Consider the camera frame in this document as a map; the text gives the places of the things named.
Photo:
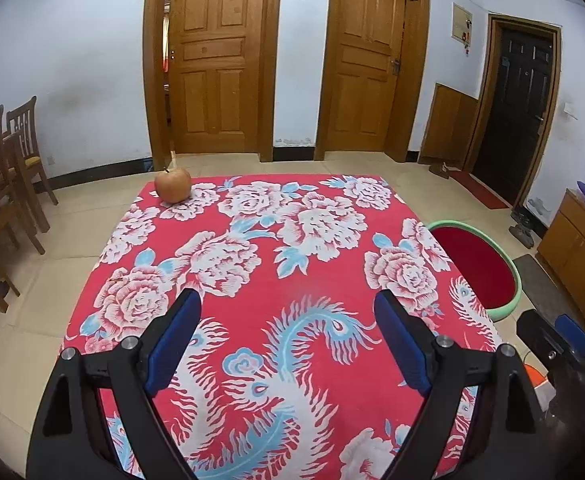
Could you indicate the apple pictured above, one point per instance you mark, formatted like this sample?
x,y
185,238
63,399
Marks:
x,y
172,185

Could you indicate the red basin green rim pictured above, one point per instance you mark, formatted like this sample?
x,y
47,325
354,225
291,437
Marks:
x,y
477,265

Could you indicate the red floral tablecloth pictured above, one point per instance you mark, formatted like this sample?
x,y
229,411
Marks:
x,y
282,285

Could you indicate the wooden cabinet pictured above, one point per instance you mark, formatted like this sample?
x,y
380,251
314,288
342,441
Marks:
x,y
577,245

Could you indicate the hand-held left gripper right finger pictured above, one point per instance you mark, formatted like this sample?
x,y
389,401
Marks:
x,y
402,345

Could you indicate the wooden wall panel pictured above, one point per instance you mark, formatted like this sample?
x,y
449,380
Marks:
x,y
447,125

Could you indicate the dark shoes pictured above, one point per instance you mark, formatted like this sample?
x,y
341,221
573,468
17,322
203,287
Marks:
x,y
522,225

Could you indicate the red door mat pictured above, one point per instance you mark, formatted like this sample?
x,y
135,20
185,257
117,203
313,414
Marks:
x,y
477,187

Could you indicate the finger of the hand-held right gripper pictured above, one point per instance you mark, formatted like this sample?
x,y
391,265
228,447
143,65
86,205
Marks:
x,y
545,342
577,335

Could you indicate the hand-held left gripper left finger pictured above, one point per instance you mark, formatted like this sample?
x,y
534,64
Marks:
x,y
172,345

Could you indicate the brown shoes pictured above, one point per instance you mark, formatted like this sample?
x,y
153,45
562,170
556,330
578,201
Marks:
x,y
440,170

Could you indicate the grey floor mat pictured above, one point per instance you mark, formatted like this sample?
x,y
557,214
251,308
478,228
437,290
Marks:
x,y
537,280

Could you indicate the wooden panel door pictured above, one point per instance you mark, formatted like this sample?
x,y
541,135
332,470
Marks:
x,y
367,60
212,55

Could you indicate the white wall switch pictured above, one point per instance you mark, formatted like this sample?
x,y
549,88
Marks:
x,y
570,109

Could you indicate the dark metal door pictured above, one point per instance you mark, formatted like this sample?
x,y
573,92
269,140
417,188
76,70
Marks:
x,y
517,110

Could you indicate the wall electrical box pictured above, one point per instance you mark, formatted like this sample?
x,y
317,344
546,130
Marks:
x,y
462,25

